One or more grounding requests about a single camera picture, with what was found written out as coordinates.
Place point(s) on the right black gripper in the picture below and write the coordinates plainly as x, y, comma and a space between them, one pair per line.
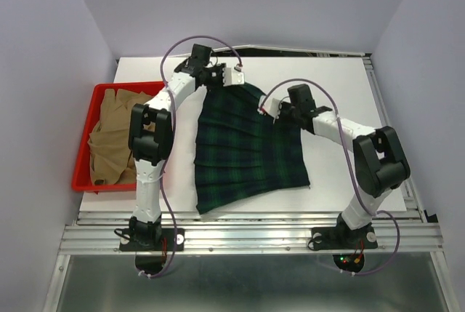
284, 105

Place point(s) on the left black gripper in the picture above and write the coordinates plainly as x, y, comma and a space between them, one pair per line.
219, 68

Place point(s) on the green plaid pleated skirt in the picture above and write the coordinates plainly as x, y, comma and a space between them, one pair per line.
240, 153

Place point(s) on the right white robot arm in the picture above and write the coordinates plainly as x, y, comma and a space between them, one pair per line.
376, 161

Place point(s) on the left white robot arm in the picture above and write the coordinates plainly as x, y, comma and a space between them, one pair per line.
151, 138

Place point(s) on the tan beige skirt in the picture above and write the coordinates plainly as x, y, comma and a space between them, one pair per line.
111, 161

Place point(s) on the red plastic bin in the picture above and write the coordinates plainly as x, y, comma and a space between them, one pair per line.
81, 181

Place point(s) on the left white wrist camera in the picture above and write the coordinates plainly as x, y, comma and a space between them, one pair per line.
232, 77

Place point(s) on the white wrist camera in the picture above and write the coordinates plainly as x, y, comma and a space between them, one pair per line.
269, 106
232, 77

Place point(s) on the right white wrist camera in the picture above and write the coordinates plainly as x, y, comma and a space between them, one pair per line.
269, 106

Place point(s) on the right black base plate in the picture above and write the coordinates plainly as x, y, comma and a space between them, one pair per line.
349, 246

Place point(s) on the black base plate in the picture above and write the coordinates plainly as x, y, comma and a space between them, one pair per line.
349, 246
152, 258

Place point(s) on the aluminium front rail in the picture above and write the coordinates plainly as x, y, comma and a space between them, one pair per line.
246, 233

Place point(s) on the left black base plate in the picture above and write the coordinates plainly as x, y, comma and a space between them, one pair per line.
152, 258

